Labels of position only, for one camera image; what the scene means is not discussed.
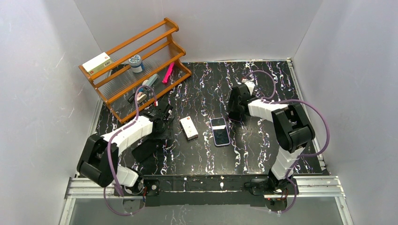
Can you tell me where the pink marker pen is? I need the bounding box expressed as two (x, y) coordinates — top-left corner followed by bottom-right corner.
(162, 62), (175, 84)

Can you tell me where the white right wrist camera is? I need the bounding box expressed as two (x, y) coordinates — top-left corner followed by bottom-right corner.
(242, 78), (255, 95)

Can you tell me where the black front base bar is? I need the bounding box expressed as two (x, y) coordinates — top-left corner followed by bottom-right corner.
(113, 174), (288, 208)

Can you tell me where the blue white round jar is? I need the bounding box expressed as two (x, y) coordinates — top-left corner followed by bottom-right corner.
(128, 54), (144, 73)

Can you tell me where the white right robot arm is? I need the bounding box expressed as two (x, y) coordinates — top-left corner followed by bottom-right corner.
(227, 82), (315, 190)

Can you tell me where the white red small box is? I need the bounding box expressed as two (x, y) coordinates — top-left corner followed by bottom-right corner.
(179, 116), (199, 141)

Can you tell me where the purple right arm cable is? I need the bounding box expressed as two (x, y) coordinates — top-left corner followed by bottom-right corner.
(245, 70), (331, 213)

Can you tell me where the white cardboard box on shelf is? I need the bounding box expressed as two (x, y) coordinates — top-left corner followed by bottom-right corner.
(82, 52), (113, 75)

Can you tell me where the orange wooden shelf rack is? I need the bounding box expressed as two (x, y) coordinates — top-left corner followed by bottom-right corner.
(79, 17), (192, 124)

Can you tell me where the black phone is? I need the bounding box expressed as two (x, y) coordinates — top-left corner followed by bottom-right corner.
(131, 139), (164, 163)

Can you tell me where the black smartphone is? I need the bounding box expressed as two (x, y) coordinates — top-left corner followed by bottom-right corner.
(210, 118), (230, 147)

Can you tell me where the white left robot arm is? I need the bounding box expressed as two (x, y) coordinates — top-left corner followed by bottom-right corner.
(77, 102), (173, 188)

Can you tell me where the purple phone case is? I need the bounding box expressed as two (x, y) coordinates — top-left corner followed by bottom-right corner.
(210, 117), (231, 148)

